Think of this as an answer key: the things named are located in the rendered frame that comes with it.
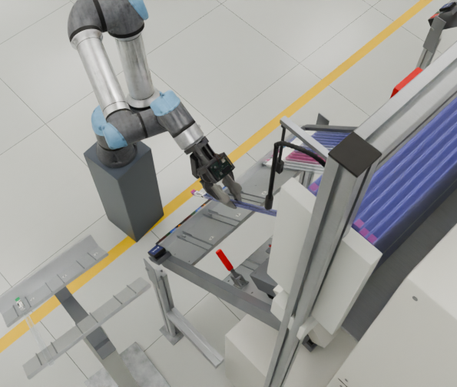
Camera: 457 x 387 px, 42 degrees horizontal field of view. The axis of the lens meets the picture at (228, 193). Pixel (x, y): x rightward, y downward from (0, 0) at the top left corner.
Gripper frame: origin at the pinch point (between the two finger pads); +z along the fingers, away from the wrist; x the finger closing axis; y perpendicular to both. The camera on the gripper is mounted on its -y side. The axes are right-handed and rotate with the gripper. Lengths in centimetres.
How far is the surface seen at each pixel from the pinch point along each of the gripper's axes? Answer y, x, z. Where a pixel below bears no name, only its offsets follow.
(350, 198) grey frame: 97, -25, -12
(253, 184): -21.0, 16.7, 3.9
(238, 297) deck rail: 20.8, -21.0, 13.8
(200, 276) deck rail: 1.9, -20.8, 8.7
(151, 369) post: -83, -39, 47
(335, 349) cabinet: -5, 0, 56
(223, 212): -19.8, 2.6, 4.2
